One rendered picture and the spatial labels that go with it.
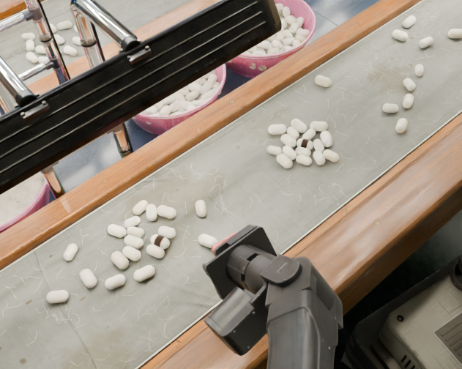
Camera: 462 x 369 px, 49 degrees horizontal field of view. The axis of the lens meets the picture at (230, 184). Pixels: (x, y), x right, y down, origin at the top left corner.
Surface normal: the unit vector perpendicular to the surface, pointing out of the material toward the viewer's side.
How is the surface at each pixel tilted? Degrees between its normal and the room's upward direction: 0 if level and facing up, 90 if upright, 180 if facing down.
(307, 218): 0
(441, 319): 0
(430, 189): 0
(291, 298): 42
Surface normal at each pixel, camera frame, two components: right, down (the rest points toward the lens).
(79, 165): -0.04, -0.59
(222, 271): 0.44, 0.11
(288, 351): -0.55, -0.74
